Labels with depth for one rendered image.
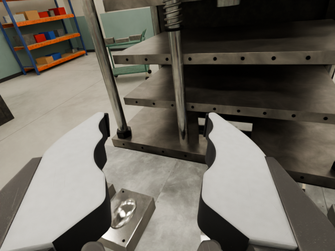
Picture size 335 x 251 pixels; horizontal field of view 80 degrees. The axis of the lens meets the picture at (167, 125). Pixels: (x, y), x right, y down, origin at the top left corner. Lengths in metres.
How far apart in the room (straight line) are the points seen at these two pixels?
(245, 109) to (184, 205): 0.52
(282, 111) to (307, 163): 0.29
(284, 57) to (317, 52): 0.10
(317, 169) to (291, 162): 0.10
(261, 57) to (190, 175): 0.59
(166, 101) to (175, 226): 0.62
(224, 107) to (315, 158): 0.50
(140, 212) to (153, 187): 0.19
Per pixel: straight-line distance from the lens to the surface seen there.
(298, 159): 1.17
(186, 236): 0.82
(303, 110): 1.04
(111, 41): 4.64
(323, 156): 1.24
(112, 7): 1.16
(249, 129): 1.07
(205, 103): 1.05
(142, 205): 0.82
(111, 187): 0.95
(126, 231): 0.78
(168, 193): 0.92
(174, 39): 0.94
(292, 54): 0.94
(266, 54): 0.93
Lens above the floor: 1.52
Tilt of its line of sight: 32 degrees down
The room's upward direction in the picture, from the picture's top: 8 degrees counter-clockwise
